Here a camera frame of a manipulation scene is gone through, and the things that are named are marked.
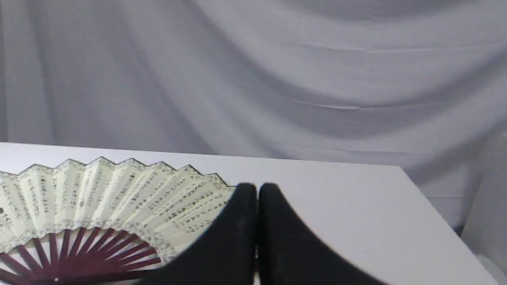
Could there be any grey backdrop cloth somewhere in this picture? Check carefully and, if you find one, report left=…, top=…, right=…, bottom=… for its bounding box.
left=1, top=0, right=506, bottom=229

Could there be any folding paper fan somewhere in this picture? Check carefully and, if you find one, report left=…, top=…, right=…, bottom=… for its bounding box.
left=0, top=157, right=236, bottom=285

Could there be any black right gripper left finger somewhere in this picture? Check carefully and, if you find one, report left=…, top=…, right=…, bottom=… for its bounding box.
left=138, top=183, right=257, bottom=285

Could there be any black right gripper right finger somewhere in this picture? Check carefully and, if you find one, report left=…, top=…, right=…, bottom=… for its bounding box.
left=257, top=183, right=383, bottom=285

